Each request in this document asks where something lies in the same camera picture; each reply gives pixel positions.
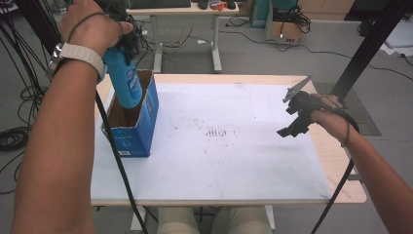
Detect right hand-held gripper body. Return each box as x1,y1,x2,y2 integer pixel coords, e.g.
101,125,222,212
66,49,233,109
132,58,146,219
282,74,323,128

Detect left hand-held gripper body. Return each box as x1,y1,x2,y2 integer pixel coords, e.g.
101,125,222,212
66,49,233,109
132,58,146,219
94,0,131,21

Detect blue dish soap bottle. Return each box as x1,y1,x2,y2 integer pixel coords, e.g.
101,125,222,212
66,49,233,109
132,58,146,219
102,45,144,110

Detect blue cardboard box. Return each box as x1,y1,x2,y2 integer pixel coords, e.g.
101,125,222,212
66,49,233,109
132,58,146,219
100,68,160,159

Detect person's left hand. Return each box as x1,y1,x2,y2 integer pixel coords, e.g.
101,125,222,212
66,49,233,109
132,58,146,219
58,0,134,58

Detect person's right hand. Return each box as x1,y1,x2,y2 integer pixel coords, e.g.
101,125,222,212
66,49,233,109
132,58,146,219
310,93,357,145

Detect light wooden table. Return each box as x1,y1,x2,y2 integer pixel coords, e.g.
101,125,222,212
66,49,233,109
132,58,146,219
91,73,368,208

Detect black keyboard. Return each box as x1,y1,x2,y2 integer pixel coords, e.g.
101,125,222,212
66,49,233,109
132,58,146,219
129,0,193,10

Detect wristwatch with white band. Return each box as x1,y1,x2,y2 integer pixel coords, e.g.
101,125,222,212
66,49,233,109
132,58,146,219
45,42,108,84

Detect grey floor mat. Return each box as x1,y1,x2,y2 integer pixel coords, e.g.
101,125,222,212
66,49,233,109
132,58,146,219
313,82,383,137

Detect white desk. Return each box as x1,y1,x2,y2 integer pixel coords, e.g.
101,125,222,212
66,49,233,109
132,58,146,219
126,2,241,74

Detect white table mat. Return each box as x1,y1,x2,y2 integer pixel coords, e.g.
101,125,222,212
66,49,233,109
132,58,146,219
91,82,333,201

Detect orange small object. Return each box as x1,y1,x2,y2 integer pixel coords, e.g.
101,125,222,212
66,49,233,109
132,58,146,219
208,0,229,12

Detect teal box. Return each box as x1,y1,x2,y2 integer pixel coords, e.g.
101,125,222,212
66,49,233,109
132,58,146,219
249,0,271,29

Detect person's right beige trouser leg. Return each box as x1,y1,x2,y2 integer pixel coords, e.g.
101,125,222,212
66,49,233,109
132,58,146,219
209,206,274,234

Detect person's beige trouser leg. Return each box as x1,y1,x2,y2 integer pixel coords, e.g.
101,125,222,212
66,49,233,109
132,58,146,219
157,206,203,234
209,206,274,234

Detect white paper sheets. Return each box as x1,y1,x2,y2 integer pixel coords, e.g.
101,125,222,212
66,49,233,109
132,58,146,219
379,19,413,58

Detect person's left beige trouser leg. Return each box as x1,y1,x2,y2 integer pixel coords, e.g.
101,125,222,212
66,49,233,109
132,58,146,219
157,206,203,234

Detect cardboard box with black cables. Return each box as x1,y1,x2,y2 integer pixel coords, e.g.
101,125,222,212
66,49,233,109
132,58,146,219
265,4,312,45

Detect right hand-held gripper black cable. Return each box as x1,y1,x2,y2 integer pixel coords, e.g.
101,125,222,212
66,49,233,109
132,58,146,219
310,97,361,234

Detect hand-held gripper black cable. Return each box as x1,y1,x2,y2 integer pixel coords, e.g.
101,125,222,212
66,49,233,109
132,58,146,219
310,97,361,234
94,91,150,234

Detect black metal frame post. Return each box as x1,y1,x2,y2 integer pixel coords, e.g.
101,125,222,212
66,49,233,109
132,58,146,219
324,0,413,110
14,0,66,57

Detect bundle of black cables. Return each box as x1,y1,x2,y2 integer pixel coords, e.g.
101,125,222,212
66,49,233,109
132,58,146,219
0,19,50,196

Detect left hand-held gripper black cable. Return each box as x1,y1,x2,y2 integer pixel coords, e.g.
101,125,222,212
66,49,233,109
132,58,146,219
94,91,150,234

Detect coil of black cable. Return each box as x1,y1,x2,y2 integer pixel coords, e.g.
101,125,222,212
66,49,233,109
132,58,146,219
0,126,35,153

